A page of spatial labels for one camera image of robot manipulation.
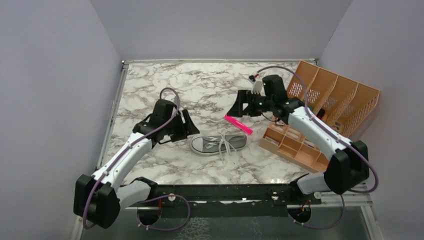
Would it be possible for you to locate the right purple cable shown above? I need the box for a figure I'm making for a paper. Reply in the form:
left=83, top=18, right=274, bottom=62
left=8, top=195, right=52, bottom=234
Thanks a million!
left=256, top=65, right=380, bottom=230

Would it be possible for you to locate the pink plastic bar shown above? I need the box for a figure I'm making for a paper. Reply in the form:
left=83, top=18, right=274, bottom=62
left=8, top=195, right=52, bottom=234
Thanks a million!
left=224, top=115, right=253, bottom=135

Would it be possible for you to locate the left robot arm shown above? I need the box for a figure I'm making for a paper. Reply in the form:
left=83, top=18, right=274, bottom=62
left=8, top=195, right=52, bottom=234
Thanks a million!
left=73, top=99, right=200, bottom=229

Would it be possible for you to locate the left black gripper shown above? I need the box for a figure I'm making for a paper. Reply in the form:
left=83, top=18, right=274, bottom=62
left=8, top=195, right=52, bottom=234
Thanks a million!
left=163, top=109, right=200, bottom=142

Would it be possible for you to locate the grey canvas sneaker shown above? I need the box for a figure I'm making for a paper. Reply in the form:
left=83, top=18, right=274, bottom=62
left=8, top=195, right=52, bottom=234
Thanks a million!
left=190, top=129, right=248, bottom=160

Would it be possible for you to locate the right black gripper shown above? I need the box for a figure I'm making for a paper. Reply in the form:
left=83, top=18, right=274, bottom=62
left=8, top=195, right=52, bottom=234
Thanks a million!
left=227, top=89, right=275, bottom=117

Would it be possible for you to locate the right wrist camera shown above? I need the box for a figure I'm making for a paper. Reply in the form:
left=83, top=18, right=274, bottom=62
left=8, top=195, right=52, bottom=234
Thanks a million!
left=248, top=73, right=263, bottom=95

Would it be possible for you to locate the orange plastic organizer tray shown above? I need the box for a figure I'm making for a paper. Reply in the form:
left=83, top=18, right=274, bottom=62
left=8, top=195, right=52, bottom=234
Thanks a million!
left=259, top=60, right=380, bottom=173

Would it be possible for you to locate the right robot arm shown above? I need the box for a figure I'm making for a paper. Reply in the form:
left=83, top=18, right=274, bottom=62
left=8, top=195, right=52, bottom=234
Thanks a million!
left=227, top=74, right=370, bottom=204

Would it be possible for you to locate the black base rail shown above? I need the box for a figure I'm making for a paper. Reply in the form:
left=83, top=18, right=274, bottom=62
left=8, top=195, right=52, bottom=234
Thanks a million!
left=131, top=183, right=322, bottom=218

